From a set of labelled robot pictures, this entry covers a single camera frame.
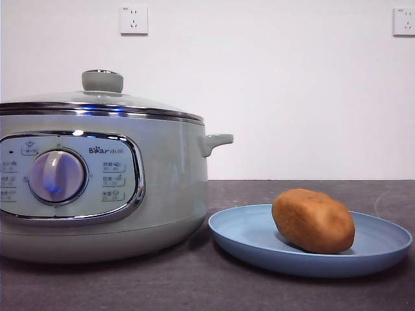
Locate brown potato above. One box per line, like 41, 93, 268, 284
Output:
271, 188, 356, 255

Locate glass lid with green knob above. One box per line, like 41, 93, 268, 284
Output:
0, 69, 206, 124

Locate pale green electric steamer pot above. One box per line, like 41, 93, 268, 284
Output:
0, 111, 235, 264

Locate blue round plate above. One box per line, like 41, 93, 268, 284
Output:
207, 203, 414, 279

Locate white steamer dial knob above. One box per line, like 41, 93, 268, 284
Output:
28, 149, 88, 206

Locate white wall socket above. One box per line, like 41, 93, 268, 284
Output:
392, 6, 415, 37
120, 5, 149, 36

